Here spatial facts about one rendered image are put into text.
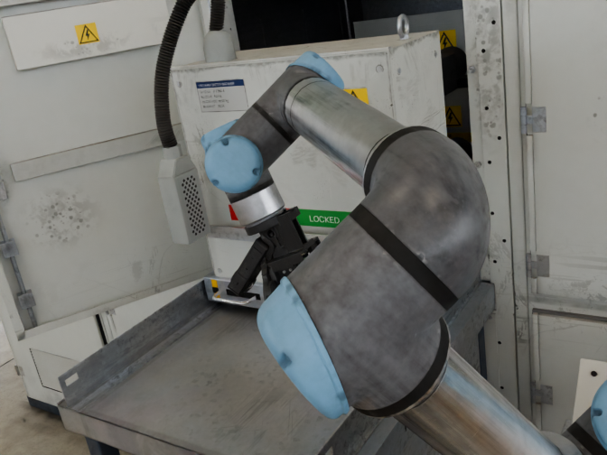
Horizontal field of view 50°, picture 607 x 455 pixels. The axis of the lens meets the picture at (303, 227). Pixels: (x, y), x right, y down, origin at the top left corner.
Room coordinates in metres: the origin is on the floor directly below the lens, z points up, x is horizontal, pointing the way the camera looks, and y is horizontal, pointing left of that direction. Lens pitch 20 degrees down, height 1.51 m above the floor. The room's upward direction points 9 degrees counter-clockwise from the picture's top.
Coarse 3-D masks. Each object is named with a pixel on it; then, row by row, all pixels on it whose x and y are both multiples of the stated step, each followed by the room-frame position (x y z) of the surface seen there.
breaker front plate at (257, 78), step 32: (256, 64) 1.24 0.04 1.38; (288, 64) 1.19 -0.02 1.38; (352, 64) 1.12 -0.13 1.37; (384, 64) 1.09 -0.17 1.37; (192, 96) 1.33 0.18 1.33; (256, 96) 1.24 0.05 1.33; (384, 96) 1.09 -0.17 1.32; (192, 128) 1.35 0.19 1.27; (192, 160) 1.36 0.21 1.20; (288, 160) 1.21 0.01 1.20; (320, 160) 1.17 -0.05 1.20; (224, 192) 1.32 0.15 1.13; (288, 192) 1.22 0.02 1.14; (320, 192) 1.18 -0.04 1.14; (352, 192) 1.14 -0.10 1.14; (224, 224) 1.33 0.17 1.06; (224, 256) 1.34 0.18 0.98
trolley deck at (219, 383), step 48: (480, 288) 1.25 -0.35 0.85; (192, 336) 1.24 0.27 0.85; (240, 336) 1.21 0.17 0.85; (144, 384) 1.09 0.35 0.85; (192, 384) 1.06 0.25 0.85; (240, 384) 1.03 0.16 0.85; (288, 384) 1.01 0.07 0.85; (96, 432) 1.01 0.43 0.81; (144, 432) 0.93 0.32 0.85; (192, 432) 0.91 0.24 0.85; (240, 432) 0.89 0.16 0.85; (288, 432) 0.87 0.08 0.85; (384, 432) 0.83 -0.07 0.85
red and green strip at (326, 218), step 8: (232, 216) 1.31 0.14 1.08; (304, 216) 1.20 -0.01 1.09; (312, 216) 1.19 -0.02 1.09; (320, 216) 1.18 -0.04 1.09; (328, 216) 1.17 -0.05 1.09; (336, 216) 1.16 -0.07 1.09; (344, 216) 1.15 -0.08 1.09; (304, 224) 1.21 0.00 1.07; (312, 224) 1.20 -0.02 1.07; (320, 224) 1.19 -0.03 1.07; (328, 224) 1.17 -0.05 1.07; (336, 224) 1.16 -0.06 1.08
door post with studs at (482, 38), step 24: (480, 0) 1.26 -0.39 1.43; (480, 24) 1.26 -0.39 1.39; (480, 48) 1.26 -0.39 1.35; (480, 72) 1.26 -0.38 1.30; (480, 96) 1.26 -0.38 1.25; (480, 120) 1.27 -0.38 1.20; (480, 144) 1.27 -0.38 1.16; (504, 144) 1.24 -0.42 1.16; (480, 168) 1.27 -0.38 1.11; (504, 168) 1.24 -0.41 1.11; (504, 192) 1.24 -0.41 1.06; (504, 216) 1.24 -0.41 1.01; (504, 240) 1.24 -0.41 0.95; (504, 264) 1.24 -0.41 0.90; (504, 288) 1.24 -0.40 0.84; (504, 312) 1.25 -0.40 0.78; (504, 336) 1.25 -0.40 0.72; (504, 360) 1.25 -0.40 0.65; (504, 384) 1.25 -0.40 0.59
